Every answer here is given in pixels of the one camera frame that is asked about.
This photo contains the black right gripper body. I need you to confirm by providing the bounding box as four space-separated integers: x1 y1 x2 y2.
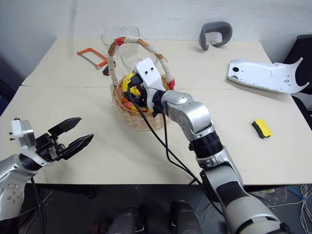
124 74 149 111

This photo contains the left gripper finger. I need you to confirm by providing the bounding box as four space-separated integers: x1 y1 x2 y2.
47 117 82 136
61 133 95 161

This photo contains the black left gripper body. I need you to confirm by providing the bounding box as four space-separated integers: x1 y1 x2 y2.
35 132 68 163

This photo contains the yellow lemon fruit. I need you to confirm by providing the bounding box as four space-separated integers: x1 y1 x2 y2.
121 70 141 98

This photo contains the yellow banana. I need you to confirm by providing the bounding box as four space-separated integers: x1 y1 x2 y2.
133 104 154 114

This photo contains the orange hacksaw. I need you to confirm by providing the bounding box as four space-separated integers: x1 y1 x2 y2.
76 47 117 77

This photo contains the clear plastic container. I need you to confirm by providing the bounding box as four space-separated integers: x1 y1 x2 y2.
100 23 142 72

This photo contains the dark rounded shape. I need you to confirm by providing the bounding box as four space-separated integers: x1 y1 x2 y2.
107 206 148 234
169 200 203 234

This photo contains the grey headset face pad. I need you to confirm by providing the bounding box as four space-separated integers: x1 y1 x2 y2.
198 21 233 51

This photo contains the white robot shell panel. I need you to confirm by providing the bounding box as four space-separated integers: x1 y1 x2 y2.
226 57 311 95

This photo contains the yellow and black sponge eraser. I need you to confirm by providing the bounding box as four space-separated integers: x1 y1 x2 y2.
251 118 274 140

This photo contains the black chair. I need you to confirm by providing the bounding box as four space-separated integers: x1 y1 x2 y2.
282 34 312 124

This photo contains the clear plastic bag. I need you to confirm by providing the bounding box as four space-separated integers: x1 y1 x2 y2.
251 186 297 208

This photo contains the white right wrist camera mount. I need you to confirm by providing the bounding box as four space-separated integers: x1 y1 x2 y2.
135 58 164 110

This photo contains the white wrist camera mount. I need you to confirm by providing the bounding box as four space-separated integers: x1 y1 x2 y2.
135 58 164 110
9 117 48 168

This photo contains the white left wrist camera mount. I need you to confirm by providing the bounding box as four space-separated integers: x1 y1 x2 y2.
9 117 48 168

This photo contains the wicker basket with handle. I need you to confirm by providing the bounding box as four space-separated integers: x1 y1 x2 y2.
107 35 176 131

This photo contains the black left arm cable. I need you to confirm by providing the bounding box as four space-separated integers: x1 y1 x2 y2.
18 176 53 234

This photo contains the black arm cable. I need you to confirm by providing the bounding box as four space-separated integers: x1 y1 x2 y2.
18 176 53 234
125 90 229 219

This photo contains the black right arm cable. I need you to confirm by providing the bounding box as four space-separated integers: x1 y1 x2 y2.
125 90 229 219

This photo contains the blue cable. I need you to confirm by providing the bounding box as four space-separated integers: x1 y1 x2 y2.
287 186 307 201

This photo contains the white cable bundle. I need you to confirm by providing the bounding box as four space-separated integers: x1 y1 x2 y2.
268 184 312 234

